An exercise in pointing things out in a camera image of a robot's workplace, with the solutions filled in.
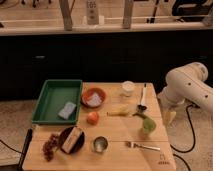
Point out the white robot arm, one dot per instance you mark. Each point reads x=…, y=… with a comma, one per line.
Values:
x=185, y=83

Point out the wooden block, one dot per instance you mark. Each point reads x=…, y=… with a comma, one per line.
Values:
x=71, y=136

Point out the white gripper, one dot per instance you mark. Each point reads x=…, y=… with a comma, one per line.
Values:
x=169, y=99

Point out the orange tomato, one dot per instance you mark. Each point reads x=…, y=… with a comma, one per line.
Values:
x=92, y=118

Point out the yellow banana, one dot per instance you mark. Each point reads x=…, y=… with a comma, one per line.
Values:
x=118, y=110

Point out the silver fork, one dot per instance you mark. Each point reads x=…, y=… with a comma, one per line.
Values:
x=135, y=145

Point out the wooden table board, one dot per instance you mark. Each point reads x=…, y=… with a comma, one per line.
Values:
x=117, y=130

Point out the green plastic tray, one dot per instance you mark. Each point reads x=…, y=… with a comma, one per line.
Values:
x=54, y=95

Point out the small metal cup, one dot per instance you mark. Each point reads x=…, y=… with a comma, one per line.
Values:
x=100, y=144

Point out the black plate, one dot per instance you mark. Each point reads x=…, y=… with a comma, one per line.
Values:
x=79, y=144

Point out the red grapes bunch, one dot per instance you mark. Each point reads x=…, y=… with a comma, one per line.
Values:
x=49, y=146

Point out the white crumpled cloth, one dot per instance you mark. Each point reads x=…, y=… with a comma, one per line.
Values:
x=94, y=100

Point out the orange bowl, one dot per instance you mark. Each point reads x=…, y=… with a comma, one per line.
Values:
x=89, y=92

